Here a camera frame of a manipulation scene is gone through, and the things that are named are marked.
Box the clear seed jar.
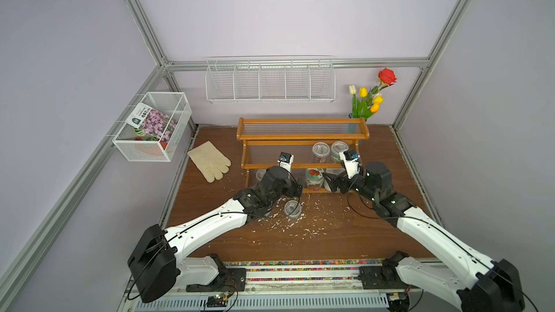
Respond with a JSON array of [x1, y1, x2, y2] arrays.
[[255, 168, 267, 181], [312, 142, 330, 163], [284, 200, 302, 220], [330, 141, 350, 163]]

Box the wooden three-tier shelf rack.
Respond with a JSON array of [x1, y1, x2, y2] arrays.
[[236, 118, 369, 183]]

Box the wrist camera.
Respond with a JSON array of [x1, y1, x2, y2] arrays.
[[339, 149, 361, 179], [278, 152, 294, 173]]

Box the white lid Ideal can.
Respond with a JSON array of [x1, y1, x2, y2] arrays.
[[323, 168, 345, 192]]

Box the strawberry label can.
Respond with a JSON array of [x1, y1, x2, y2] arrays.
[[304, 168, 325, 192]]

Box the purple flower seed packet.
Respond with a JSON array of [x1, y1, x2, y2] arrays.
[[125, 103, 178, 143]]

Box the red rose flower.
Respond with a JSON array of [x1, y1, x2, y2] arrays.
[[378, 68, 397, 87]]

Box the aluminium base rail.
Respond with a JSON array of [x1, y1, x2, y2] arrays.
[[119, 257, 465, 311]]

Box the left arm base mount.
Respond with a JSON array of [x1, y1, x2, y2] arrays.
[[184, 254, 247, 293]]

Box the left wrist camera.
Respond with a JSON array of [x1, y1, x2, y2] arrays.
[[278, 152, 294, 173]]

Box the white wire wall basket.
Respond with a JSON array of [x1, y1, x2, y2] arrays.
[[205, 55, 336, 103]]

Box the yellow and white tulips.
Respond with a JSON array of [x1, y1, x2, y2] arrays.
[[348, 85, 384, 121]]

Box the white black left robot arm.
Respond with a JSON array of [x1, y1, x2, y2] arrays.
[[127, 166, 303, 303]]

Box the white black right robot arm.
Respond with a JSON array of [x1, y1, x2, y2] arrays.
[[325, 162, 526, 311]]

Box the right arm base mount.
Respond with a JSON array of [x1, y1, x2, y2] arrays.
[[357, 251, 409, 290]]

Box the white wire side basket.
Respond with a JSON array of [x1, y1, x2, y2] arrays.
[[112, 92, 192, 163]]

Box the cream work glove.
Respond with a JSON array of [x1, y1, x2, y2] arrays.
[[187, 141, 231, 183]]

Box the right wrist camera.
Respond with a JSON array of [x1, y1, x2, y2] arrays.
[[339, 149, 361, 179]]

